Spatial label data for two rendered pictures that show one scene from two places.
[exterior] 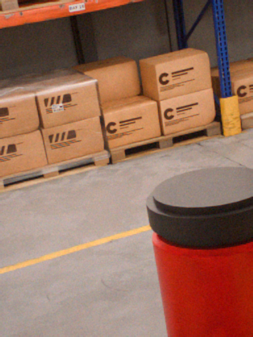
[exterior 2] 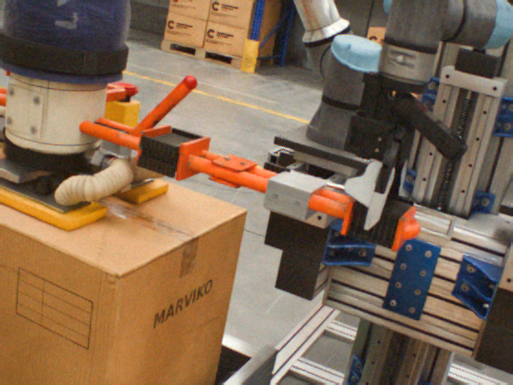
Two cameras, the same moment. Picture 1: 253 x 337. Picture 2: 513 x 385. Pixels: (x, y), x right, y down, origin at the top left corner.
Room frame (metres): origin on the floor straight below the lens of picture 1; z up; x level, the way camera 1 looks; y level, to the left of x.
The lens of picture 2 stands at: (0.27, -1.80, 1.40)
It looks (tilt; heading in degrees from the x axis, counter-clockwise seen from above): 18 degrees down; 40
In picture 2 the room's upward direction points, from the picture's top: 11 degrees clockwise
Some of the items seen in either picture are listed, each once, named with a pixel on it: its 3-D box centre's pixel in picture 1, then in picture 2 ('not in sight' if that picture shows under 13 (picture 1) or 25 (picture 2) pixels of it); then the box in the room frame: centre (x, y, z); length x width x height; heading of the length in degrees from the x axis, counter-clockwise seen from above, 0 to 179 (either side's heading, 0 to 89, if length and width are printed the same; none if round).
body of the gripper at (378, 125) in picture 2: not in sight; (387, 118); (1.13, -1.31, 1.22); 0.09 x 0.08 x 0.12; 107
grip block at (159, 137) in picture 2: not in sight; (173, 151); (1.03, -1.01, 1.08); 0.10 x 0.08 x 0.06; 16
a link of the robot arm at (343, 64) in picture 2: not in sight; (353, 68); (1.58, -0.94, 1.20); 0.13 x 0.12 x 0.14; 52
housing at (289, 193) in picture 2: not in sight; (294, 194); (1.09, -1.21, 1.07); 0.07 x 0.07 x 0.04; 16
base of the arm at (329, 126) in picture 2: not in sight; (343, 120); (1.58, -0.95, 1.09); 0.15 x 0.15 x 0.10
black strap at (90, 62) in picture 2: not in sight; (64, 49); (0.96, -0.77, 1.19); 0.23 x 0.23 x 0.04
